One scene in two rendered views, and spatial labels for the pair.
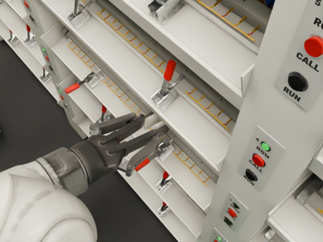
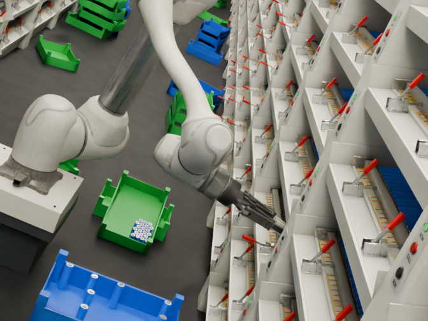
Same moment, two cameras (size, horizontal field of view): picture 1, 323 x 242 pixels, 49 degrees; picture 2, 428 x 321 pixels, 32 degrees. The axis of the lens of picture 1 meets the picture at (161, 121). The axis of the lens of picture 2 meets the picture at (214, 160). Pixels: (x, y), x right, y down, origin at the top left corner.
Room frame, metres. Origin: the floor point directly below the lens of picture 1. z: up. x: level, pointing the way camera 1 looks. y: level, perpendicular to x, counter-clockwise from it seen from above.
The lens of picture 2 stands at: (-1.32, -0.88, 1.33)
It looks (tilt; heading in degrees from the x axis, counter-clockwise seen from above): 19 degrees down; 34
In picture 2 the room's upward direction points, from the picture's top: 25 degrees clockwise
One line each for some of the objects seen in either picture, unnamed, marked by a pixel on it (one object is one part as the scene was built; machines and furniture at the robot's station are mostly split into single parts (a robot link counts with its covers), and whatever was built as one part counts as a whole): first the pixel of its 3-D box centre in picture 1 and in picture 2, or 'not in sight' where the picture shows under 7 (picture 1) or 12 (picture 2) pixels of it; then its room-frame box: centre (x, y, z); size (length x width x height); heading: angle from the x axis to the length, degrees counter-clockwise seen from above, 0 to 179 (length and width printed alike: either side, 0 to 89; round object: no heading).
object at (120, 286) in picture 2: not in sight; (116, 295); (-0.15, 0.01, 0.44); 0.02 x 0.02 x 0.06
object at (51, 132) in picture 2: not in sight; (48, 130); (0.21, 0.79, 0.44); 0.18 x 0.16 x 0.22; 177
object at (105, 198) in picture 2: not in sight; (134, 209); (0.87, 0.87, 0.04); 0.30 x 0.20 x 0.08; 130
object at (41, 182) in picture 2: not in sight; (29, 169); (0.18, 0.78, 0.30); 0.22 x 0.18 x 0.06; 36
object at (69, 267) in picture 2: not in sight; (65, 276); (-0.23, 0.10, 0.44); 0.02 x 0.02 x 0.06
